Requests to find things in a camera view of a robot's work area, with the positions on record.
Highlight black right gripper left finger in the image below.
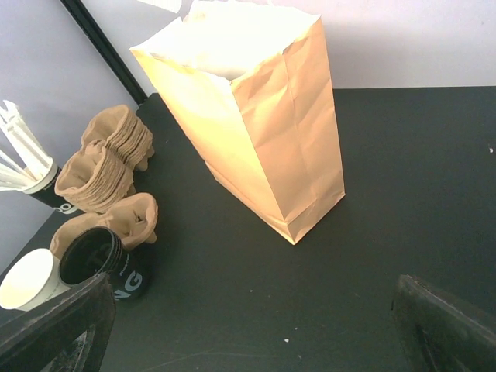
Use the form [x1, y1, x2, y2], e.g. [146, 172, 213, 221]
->
[1, 274, 116, 371]

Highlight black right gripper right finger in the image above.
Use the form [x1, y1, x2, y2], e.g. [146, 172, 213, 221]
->
[391, 274, 495, 371]

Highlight stack of black cup lids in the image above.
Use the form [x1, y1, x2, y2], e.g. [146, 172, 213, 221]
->
[59, 226, 151, 301]

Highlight brown pulp cup carrier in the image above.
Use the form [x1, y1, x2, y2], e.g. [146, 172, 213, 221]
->
[49, 192, 158, 259]

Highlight brown paper takeout bag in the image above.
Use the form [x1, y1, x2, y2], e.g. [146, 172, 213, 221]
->
[131, 1, 345, 243]

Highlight white paper coffee cup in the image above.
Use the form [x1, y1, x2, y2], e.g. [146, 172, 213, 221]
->
[1, 248, 70, 312]

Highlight stack of pulp cup carriers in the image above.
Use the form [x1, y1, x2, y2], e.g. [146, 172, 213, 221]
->
[54, 105, 155, 214]

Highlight cup of white wrapped stirrers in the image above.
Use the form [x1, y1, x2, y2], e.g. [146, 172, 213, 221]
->
[1, 100, 78, 215]

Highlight black left frame post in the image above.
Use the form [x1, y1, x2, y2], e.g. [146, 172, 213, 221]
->
[60, 0, 148, 105]

